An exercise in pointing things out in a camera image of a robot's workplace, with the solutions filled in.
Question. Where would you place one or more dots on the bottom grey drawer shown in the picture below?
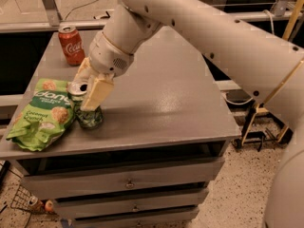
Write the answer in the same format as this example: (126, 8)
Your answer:
(133, 220)

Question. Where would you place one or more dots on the can in wire basket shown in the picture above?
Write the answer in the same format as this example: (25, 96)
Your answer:
(35, 205)

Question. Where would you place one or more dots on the orange fruit in basket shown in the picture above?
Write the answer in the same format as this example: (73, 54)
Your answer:
(49, 206)

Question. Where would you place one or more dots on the green soda can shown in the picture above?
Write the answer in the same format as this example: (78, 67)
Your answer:
(87, 119)

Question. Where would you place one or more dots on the grey drawer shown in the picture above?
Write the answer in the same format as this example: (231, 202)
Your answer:
(91, 208)
(133, 220)
(122, 178)

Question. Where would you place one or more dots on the grey metal railing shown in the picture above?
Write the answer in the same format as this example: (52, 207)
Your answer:
(38, 15)

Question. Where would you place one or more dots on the yellow wooden stand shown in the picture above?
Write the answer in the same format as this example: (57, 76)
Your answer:
(260, 125)

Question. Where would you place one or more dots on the top grey drawer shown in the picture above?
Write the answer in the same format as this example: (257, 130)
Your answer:
(122, 178)

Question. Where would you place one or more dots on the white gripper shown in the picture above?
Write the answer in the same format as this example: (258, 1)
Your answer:
(106, 57)

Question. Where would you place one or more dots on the wire basket on floor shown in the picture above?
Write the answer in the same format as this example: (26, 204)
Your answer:
(20, 199)

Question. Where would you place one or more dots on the green rice chip bag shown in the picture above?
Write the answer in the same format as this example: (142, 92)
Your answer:
(45, 118)

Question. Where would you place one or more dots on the middle grey drawer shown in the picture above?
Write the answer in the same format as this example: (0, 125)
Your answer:
(91, 208)

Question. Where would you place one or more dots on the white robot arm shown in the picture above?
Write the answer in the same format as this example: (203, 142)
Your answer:
(268, 68)

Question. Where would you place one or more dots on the red cola can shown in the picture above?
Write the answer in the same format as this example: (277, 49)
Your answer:
(72, 46)

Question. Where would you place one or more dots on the grey drawer cabinet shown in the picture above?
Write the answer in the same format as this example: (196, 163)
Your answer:
(165, 108)

